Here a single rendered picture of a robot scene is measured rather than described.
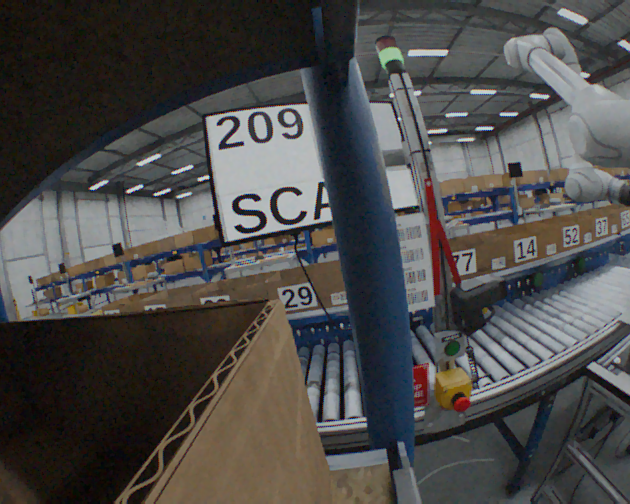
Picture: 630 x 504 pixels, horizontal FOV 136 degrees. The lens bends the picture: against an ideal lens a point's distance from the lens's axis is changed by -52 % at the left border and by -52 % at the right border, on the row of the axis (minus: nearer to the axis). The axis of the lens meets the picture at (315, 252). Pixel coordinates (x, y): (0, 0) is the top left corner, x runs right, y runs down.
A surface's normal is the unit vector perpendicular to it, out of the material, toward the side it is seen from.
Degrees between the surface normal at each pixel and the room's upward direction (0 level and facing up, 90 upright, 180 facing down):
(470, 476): 0
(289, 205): 86
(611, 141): 110
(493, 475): 0
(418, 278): 90
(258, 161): 86
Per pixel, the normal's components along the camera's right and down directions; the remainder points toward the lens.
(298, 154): 0.25, -0.02
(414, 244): -0.08, 0.12
